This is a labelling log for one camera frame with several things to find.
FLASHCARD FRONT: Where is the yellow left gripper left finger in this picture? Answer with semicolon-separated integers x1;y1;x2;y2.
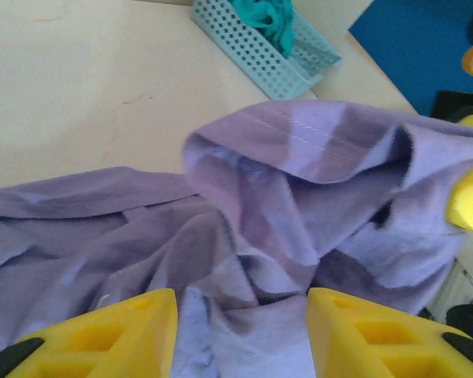
0;287;180;378

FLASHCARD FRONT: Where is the teal crumpled cloth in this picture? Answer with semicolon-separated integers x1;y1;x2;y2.
230;0;297;57

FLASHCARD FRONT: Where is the purple t-shirt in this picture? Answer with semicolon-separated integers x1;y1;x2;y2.
0;98;473;378

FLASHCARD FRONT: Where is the light blue perforated plastic basket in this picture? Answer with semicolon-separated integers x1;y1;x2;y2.
190;0;345;102

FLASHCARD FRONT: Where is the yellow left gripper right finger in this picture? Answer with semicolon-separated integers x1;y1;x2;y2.
306;287;473;378

